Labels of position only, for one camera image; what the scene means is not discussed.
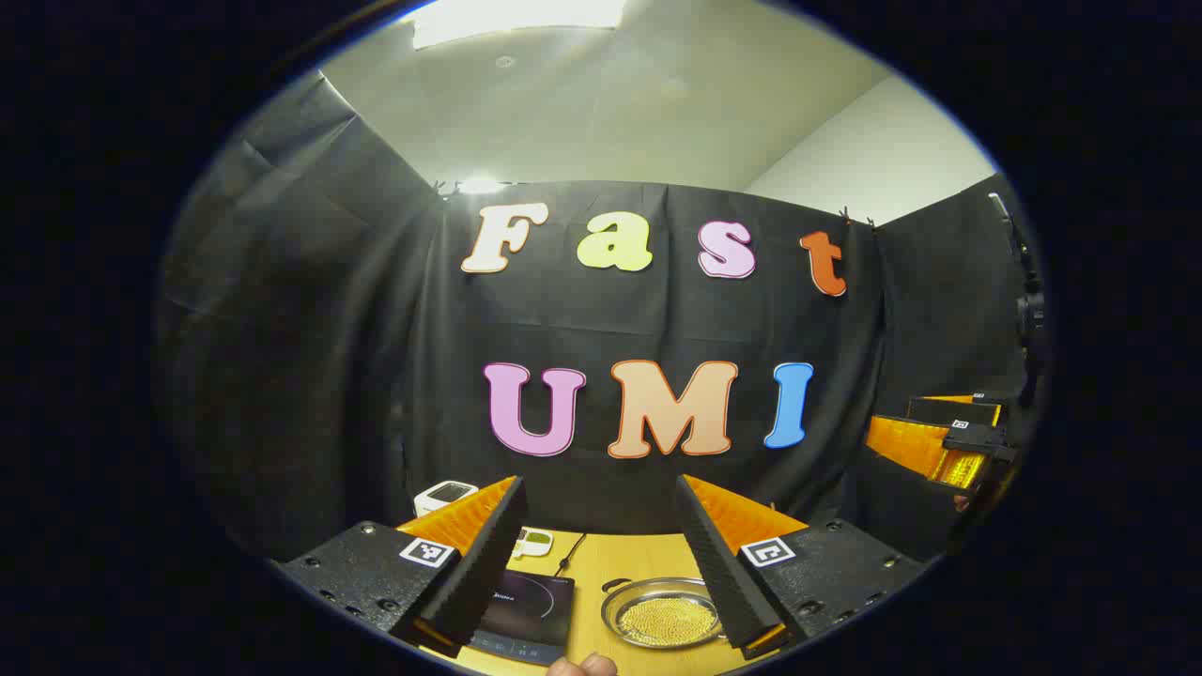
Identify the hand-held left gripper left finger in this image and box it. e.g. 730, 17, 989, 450
272, 476, 529, 658

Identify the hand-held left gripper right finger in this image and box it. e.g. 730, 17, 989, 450
674, 474, 931, 661

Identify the stainless steel pot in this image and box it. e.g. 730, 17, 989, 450
601, 576, 729, 651

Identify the black induction cooktop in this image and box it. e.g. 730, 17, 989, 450
467, 568, 576, 668

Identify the pile of yellow soybeans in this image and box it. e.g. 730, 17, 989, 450
620, 598, 722, 647

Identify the white toaster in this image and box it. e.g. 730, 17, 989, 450
413, 480, 482, 517

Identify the ceiling light panel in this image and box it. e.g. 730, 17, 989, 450
411, 0, 628, 50

